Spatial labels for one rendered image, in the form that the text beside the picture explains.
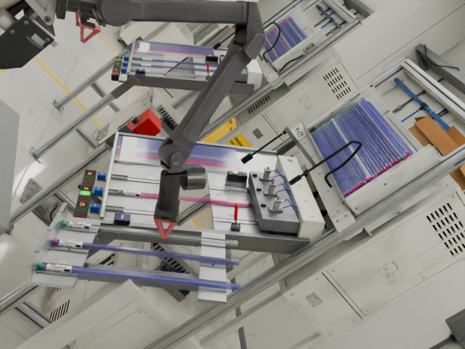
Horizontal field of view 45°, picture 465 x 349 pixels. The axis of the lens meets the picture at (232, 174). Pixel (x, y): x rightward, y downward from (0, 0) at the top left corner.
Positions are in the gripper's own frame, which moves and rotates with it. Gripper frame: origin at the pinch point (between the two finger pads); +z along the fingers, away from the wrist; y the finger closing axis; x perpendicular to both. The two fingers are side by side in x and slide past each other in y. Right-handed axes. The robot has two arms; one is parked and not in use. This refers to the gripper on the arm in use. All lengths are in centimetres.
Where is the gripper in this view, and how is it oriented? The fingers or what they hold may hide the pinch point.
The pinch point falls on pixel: (164, 235)
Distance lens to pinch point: 162.8
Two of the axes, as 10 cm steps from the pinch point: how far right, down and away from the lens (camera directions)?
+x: -9.9, -1.3, -0.7
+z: -1.4, 9.1, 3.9
